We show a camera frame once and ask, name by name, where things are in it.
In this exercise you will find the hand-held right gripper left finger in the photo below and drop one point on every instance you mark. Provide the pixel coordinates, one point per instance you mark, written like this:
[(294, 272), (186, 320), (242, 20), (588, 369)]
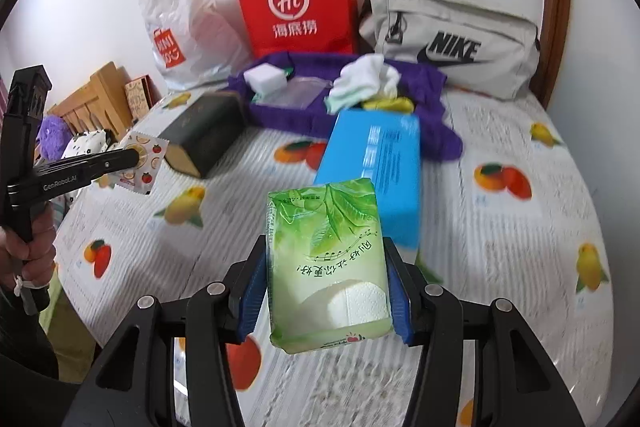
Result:
[(252, 292)]

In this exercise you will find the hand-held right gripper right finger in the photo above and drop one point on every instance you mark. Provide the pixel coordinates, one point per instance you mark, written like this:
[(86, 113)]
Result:
[(397, 297)]

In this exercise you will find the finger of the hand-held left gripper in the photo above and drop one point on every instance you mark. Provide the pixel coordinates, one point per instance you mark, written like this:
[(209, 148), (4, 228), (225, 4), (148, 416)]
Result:
[(115, 163)]

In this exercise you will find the fruit print packet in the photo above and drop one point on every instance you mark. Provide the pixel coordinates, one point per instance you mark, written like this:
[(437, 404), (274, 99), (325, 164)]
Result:
[(145, 157)]

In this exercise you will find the green tissue pack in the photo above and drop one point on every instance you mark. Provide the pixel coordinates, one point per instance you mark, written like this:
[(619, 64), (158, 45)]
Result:
[(325, 257)]

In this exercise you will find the white sponge block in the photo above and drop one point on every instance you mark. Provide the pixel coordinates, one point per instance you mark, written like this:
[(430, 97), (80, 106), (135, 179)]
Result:
[(265, 79)]

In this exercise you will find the purple fabric storage bin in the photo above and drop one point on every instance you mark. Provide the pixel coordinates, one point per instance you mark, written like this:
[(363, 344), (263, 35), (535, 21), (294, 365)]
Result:
[(300, 117)]

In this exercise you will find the yellow mini duffel bag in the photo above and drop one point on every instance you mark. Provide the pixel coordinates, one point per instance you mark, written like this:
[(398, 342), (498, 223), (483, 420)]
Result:
[(390, 105)]

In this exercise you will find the green wet wipes packet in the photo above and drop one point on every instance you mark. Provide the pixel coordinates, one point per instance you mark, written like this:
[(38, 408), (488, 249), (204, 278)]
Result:
[(288, 73)]

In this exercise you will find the clear plastic pouch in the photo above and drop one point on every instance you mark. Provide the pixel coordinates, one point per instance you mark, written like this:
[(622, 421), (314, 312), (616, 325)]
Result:
[(300, 92)]

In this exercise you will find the white tissue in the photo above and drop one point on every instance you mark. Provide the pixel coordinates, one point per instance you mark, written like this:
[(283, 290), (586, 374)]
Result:
[(360, 82)]

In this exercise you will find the person's left forearm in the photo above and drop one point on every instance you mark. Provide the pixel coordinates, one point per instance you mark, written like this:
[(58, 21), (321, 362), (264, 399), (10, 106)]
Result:
[(20, 337)]

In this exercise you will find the person's left hand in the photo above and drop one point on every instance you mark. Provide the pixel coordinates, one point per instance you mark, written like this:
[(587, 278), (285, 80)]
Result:
[(42, 252)]

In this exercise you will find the white floral pillow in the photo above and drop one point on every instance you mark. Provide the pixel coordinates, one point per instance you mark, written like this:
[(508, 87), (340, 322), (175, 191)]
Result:
[(82, 144)]

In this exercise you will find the purple plush toy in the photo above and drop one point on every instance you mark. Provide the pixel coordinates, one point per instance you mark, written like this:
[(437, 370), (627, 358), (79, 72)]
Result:
[(52, 137)]

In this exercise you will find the wooden bed headboard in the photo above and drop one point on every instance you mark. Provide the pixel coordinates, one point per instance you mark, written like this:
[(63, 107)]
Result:
[(95, 97)]

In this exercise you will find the patterned notebook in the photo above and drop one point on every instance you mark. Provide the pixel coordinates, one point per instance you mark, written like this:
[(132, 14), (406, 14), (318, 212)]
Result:
[(137, 94)]

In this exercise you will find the dark tea tin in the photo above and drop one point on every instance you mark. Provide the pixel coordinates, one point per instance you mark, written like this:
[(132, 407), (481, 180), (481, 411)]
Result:
[(205, 132)]

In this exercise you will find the fruit print tablecloth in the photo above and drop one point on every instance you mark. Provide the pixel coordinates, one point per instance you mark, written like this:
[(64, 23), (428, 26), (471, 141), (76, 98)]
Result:
[(500, 237)]

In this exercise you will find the green blanket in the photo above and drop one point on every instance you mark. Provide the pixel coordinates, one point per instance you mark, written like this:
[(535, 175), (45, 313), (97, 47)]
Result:
[(50, 312)]

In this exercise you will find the blue tissue pack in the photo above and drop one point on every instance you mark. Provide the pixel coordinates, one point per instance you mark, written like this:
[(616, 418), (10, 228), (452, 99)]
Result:
[(370, 157)]

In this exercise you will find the white plastic shopping bag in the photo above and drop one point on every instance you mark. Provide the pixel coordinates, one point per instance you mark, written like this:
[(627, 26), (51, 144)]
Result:
[(190, 22)]

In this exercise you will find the grey waist bag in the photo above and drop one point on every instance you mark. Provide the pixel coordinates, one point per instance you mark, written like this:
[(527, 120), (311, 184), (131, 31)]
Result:
[(450, 37)]

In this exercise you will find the brown wooden door frame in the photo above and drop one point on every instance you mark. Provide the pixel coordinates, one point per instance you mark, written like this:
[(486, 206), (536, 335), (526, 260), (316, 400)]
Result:
[(557, 7)]

